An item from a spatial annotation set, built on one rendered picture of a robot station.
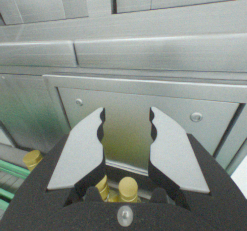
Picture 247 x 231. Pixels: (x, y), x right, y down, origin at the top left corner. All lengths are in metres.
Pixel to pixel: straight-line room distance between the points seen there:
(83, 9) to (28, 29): 0.15
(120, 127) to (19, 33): 0.35
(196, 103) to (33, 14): 0.42
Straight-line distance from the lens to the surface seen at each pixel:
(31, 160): 0.35
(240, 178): 0.42
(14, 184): 0.74
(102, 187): 0.26
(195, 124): 0.29
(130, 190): 0.25
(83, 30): 0.30
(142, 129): 0.30
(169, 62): 0.24
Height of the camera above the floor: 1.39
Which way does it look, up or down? 29 degrees down
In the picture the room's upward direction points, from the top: 2 degrees counter-clockwise
